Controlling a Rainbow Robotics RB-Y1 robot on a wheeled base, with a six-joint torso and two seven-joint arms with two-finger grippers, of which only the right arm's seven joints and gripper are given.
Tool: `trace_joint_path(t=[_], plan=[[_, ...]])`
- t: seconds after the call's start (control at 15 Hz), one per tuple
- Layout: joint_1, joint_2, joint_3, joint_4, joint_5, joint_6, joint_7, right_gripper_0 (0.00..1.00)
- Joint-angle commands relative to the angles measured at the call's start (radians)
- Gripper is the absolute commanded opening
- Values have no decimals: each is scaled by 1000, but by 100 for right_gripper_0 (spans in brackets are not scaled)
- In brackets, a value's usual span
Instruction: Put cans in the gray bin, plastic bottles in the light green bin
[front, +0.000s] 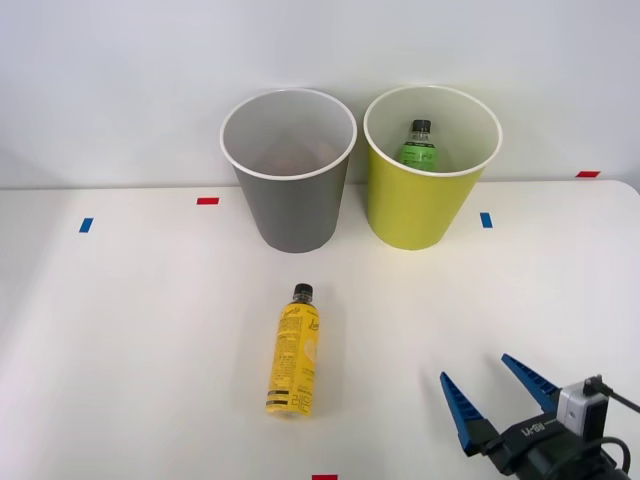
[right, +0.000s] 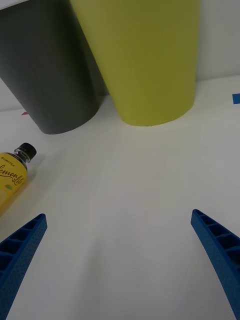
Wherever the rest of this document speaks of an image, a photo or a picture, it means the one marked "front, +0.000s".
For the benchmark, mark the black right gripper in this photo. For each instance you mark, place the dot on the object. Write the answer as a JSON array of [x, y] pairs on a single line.
[[542, 452]]

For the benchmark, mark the yellow label plastic bottle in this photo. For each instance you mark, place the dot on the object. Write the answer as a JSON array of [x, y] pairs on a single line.
[[292, 355]]

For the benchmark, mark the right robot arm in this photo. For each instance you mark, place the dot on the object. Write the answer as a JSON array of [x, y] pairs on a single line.
[[575, 405]]

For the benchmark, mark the yellow-green plastic waste bin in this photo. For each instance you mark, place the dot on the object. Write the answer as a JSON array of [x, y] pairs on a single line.
[[410, 210]]

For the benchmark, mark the green label plastic bottle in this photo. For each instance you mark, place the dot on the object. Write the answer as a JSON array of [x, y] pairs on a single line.
[[419, 152]]

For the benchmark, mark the grey plastic waste bin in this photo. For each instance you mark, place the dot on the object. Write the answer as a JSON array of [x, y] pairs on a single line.
[[295, 215]]

